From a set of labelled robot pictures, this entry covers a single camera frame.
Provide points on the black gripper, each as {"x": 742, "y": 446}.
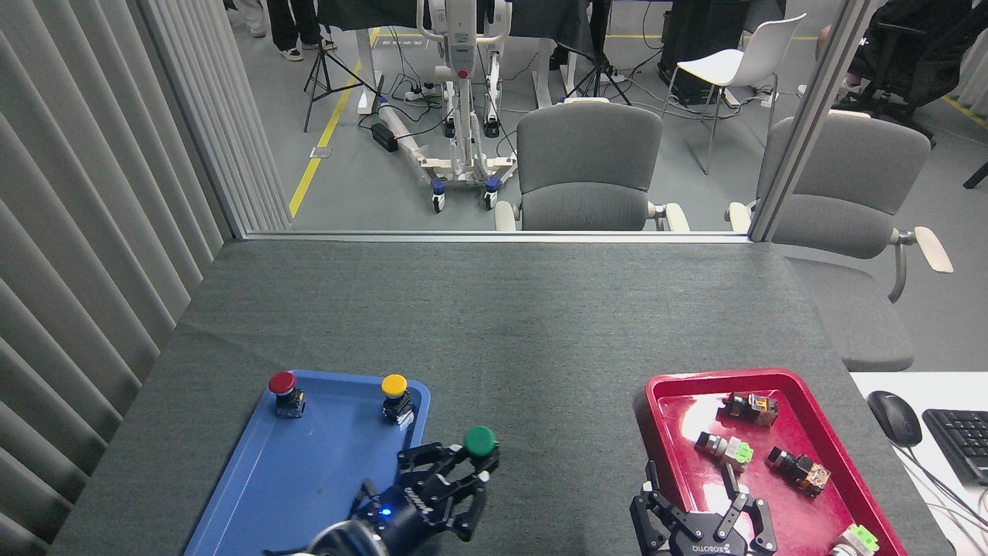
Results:
{"x": 706, "y": 545}
{"x": 401, "y": 513}

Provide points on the green push button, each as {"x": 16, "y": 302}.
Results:
{"x": 480, "y": 440}

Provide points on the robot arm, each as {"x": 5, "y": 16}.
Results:
{"x": 340, "y": 543}

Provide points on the yellow push button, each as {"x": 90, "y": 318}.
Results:
{"x": 394, "y": 385}

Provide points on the red push button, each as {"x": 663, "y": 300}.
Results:
{"x": 282, "y": 383}

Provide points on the red plastic tray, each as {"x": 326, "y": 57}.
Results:
{"x": 779, "y": 510}

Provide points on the blue plastic tray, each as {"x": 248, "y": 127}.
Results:
{"x": 301, "y": 479}

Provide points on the black computer mouse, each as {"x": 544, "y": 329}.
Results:
{"x": 895, "y": 417}

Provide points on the white desk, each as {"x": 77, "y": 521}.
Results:
{"x": 945, "y": 510}

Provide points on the black keyboard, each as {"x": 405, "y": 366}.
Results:
{"x": 961, "y": 444}

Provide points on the black power box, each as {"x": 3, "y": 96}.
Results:
{"x": 384, "y": 137}

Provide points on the grey office chair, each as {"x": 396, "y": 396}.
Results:
{"x": 849, "y": 193}
{"x": 587, "y": 154}

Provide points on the white power strip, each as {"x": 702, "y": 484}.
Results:
{"x": 421, "y": 93}

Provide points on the white stand on wheels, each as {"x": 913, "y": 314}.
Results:
{"x": 461, "y": 54}

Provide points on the black tripod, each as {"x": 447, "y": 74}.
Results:
{"x": 320, "y": 69}
{"x": 600, "y": 73}

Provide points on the white plastic chair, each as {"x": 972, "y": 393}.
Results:
{"x": 741, "y": 66}

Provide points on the person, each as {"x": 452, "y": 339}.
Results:
{"x": 287, "y": 27}
{"x": 863, "y": 54}

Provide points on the black office chair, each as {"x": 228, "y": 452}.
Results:
{"x": 926, "y": 54}

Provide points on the silver switch with green block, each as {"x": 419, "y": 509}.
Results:
{"x": 725, "y": 449}

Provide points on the black switch with orange block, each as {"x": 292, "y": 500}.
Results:
{"x": 799, "y": 469}

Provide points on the black switch with orange window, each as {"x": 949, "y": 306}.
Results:
{"x": 750, "y": 408}

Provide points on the white switch with green block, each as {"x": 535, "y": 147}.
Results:
{"x": 855, "y": 540}

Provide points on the silver frame post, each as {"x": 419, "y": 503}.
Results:
{"x": 810, "y": 116}

